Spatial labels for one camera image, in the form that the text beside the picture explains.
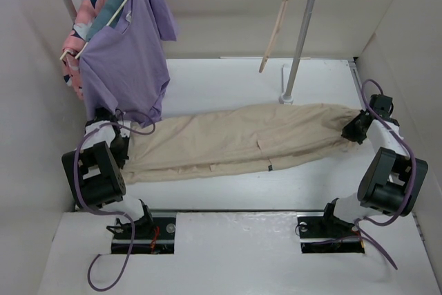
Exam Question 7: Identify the beige trousers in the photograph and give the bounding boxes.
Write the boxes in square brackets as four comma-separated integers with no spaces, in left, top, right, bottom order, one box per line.
[122,104,359,184]

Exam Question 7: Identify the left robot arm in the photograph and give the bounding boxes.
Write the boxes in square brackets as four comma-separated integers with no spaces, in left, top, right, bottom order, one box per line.
[61,108,156,239]

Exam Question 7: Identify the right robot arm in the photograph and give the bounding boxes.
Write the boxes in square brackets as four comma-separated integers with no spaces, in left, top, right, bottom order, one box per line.
[319,94,428,236]

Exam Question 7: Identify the cream hanger under pink garment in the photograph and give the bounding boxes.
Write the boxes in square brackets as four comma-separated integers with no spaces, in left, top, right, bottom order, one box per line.
[58,0,87,63]

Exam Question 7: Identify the beige empty hanger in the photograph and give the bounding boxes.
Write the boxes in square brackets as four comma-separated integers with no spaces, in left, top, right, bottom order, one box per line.
[258,0,289,73]

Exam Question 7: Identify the purple t-shirt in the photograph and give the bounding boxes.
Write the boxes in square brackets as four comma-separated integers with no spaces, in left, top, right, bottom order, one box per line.
[79,0,178,126]

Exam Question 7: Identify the teal garment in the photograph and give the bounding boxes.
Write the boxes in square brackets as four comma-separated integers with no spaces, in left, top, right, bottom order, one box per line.
[86,0,123,42]

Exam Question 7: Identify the pink floral garment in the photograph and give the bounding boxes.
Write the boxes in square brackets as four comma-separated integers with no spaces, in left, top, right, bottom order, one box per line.
[61,0,106,99]

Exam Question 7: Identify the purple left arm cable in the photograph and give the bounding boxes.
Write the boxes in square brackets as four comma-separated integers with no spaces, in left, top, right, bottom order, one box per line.
[73,108,157,292]

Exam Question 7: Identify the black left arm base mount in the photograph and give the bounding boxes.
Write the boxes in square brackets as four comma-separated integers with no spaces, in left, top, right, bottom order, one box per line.
[106,214,176,255]

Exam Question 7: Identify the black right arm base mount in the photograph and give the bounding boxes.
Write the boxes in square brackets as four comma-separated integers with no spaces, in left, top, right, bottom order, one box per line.
[295,216,365,254]

